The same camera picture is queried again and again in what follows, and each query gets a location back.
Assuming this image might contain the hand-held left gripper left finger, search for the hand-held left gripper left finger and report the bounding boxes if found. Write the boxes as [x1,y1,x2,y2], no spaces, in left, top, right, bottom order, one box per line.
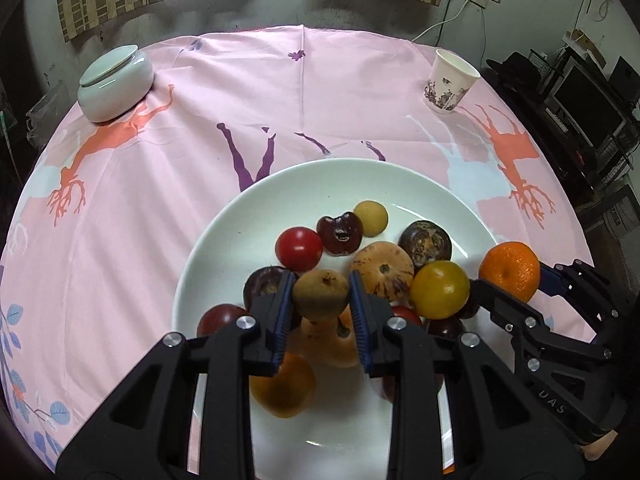
[56,270,296,480]

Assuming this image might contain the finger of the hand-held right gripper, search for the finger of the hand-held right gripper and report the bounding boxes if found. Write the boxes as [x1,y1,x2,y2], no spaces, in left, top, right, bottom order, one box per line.
[537,259,623,346]
[467,277,551,361]

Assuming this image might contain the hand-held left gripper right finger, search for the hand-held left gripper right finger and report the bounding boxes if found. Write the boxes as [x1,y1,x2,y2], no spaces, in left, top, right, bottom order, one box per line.
[348,270,586,480]

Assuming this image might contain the dark glossy cherry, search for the dark glossy cherry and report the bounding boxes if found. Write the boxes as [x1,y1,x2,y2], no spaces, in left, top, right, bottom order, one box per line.
[426,316,466,341]
[457,292,483,321]

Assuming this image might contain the orange mandarin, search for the orange mandarin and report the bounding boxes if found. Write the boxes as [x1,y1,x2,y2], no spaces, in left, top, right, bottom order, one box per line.
[478,241,542,304]
[249,352,317,419]

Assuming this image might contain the small brown-green pear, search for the small brown-green pear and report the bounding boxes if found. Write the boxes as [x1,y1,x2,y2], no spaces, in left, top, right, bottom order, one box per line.
[292,269,350,322]

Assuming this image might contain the small red cherry tomato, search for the small red cherry tomato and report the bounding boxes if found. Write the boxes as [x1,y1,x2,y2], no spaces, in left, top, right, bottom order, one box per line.
[391,305,423,326]

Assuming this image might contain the large red tomato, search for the large red tomato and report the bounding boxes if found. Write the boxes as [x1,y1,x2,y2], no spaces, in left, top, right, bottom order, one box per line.
[275,226,324,272]

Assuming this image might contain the yellow orange tomato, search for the yellow orange tomato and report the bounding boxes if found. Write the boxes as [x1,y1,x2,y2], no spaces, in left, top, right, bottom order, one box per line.
[410,260,471,320]

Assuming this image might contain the dark red plum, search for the dark red plum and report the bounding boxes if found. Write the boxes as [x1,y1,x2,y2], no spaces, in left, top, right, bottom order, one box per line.
[380,372,446,403]

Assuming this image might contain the white oval plate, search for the white oval plate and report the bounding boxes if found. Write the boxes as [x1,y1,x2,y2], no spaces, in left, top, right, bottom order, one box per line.
[171,159,507,480]

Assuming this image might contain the small dark red cherry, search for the small dark red cherry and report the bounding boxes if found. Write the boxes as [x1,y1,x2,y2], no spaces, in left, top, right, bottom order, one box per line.
[316,211,364,255]

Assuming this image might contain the person's right hand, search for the person's right hand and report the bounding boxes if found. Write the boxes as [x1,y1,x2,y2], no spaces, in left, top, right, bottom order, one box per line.
[581,432,616,462]

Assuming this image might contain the dark purple plum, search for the dark purple plum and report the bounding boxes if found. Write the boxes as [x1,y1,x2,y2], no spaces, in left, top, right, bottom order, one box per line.
[243,266,293,311]

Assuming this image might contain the striped tan pepino melon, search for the striped tan pepino melon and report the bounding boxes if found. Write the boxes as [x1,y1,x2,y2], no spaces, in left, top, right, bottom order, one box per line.
[351,241,416,306]

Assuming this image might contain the dark mottled passion fruit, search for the dark mottled passion fruit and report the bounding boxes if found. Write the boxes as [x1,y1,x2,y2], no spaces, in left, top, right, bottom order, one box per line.
[398,220,453,268]

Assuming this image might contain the small yellow loquat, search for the small yellow loquat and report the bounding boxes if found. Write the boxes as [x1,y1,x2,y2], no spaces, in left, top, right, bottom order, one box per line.
[353,200,389,237]

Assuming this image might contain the computer monitor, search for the computer monitor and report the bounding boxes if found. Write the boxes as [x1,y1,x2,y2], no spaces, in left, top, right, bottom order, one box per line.
[545,57,628,136]

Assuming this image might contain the pink printed tablecloth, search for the pink printed tablecloth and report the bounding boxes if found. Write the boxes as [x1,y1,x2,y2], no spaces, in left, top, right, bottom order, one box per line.
[0,25,596,476]

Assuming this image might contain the black hat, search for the black hat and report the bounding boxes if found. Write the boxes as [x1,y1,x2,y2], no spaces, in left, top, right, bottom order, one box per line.
[485,51,543,86]

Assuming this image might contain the printed paper cup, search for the printed paper cup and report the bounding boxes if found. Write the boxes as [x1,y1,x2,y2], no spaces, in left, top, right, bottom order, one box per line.
[424,49,482,116]

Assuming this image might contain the white lidded ceramic jar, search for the white lidded ceramic jar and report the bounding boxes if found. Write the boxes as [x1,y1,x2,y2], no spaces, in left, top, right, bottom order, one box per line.
[77,45,155,123]

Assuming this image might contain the white power cable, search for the white power cable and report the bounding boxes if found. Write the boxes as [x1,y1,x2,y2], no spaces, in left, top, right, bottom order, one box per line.
[412,0,471,43]

